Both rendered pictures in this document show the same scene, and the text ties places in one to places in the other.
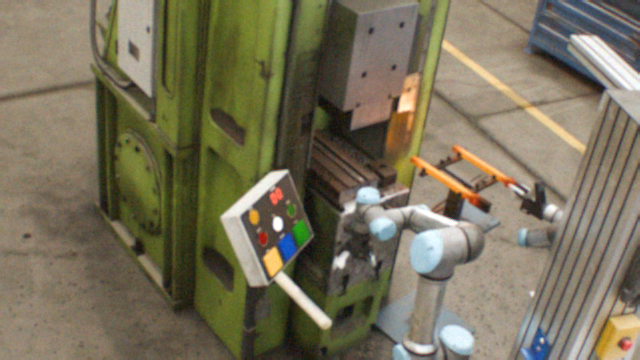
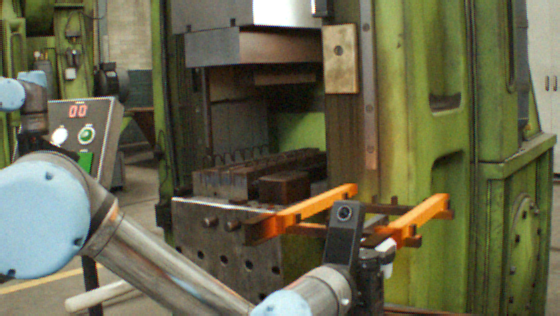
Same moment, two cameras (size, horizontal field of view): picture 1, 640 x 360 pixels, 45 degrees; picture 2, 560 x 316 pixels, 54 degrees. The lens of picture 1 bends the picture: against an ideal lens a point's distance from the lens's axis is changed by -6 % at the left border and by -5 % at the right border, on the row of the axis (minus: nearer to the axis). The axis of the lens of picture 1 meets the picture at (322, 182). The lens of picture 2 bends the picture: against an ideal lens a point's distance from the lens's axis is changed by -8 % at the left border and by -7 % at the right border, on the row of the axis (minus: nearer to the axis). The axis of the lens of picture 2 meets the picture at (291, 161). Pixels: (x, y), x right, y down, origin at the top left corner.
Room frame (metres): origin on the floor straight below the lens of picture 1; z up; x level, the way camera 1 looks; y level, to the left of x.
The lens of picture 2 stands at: (2.62, -1.71, 1.24)
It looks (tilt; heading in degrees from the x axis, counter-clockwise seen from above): 8 degrees down; 78
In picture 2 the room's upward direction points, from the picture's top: 3 degrees counter-clockwise
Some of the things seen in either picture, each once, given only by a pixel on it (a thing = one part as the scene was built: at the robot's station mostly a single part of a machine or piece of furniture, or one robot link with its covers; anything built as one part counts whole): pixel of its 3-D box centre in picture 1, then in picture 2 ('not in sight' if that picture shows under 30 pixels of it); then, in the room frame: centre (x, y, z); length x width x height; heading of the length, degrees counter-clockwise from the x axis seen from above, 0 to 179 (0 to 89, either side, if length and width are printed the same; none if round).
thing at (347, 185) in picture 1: (327, 164); (266, 170); (2.91, -0.01, 0.96); 0.42 x 0.20 x 0.09; 42
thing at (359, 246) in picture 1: (360, 242); (35, 153); (2.27, -0.16, 1.07); 0.09 x 0.08 x 0.12; 19
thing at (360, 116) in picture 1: (338, 89); (260, 48); (2.91, -0.01, 1.32); 0.42 x 0.20 x 0.10; 42
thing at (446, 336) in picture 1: (452, 349); not in sight; (1.89, -0.50, 0.98); 0.13 x 0.12 x 0.14; 117
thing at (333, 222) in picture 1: (328, 208); (287, 258); (2.95, -0.04, 0.69); 0.56 x 0.38 x 0.45; 42
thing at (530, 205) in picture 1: (535, 205); (348, 282); (2.87, -0.93, 0.93); 0.12 x 0.08 x 0.09; 47
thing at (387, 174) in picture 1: (381, 172); (285, 187); (2.92, -0.24, 0.95); 0.12 x 0.08 x 0.06; 42
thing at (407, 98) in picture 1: (406, 92); (340, 59); (3.06, -0.30, 1.27); 0.09 x 0.02 x 0.17; 132
